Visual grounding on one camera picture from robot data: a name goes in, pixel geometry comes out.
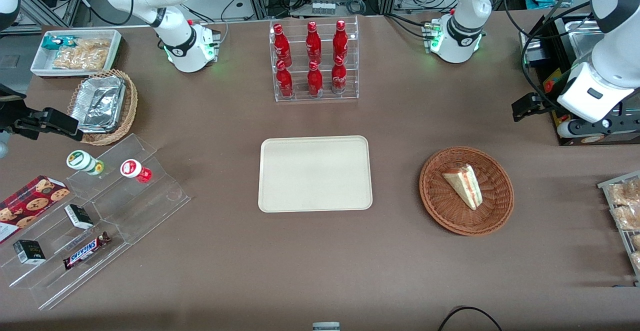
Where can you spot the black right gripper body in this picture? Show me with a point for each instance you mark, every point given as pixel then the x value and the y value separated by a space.
pixel 9 119

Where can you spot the triangular sandwich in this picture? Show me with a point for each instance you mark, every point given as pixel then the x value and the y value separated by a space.
pixel 465 186

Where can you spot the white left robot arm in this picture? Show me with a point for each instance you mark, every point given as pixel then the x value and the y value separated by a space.
pixel 460 1

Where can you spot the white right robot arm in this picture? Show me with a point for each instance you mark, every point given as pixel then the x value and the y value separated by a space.
pixel 175 36

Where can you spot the light wicker basket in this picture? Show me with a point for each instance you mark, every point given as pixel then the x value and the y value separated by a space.
pixel 131 106

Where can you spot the round brown wicker basket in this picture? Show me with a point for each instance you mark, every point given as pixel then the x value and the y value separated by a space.
pixel 495 206

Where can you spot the beige plastic tray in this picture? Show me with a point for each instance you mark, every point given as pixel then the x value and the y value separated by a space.
pixel 315 173

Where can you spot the black hot food display case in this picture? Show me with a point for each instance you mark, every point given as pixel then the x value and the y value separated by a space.
pixel 554 77

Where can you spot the stacked aluminium foil containers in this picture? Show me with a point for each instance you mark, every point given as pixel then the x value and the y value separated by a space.
pixel 97 103

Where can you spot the green lidded yogurt cup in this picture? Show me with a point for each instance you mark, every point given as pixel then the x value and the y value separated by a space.
pixel 82 161

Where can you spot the white rectangular snack bin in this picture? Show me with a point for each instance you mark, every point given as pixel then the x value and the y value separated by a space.
pixel 40 68

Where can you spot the stainless steel pan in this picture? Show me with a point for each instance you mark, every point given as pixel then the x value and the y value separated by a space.
pixel 582 41

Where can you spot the clear bag of crackers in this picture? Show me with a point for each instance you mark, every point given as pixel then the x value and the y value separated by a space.
pixel 85 53

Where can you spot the teal snack packet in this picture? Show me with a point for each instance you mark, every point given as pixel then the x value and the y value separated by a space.
pixel 52 42

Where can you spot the red chocolate chip cookie box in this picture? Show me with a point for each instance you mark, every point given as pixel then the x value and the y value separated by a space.
pixel 30 206

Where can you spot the red lidded yogurt cup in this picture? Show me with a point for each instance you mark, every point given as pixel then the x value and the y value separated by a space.
pixel 132 169

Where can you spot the small black carton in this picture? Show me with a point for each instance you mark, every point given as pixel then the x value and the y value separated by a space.
pixel 29 252
pixel 78 216

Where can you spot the wrapped bread bun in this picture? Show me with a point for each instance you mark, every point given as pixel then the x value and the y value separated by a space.
pixel 629 217
pixel 636 260
pixel 636 241
pixel 627 193

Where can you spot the clear acrylic stepped display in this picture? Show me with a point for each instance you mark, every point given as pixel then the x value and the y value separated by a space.
pixel 140 206

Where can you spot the Snickers chocolate bar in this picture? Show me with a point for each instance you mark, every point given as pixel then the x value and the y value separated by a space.
pixel 86 251

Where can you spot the red cola bottle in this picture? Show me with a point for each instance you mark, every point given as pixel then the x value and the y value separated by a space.
pixel 313 43
pixel 340 42
pixel 338 78
pixel 285 82
pixel 315 81
pixel 282 46

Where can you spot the clear acrylic bottle rack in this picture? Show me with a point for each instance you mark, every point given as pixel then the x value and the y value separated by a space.
pixel 325 96

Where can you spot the white power strip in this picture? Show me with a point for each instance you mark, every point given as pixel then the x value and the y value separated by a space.
pixel 322 8

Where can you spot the grey device at table edge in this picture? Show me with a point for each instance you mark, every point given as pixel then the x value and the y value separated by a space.
pixel 326 326

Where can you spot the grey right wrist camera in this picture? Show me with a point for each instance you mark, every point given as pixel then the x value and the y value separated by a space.
pixel 3 146

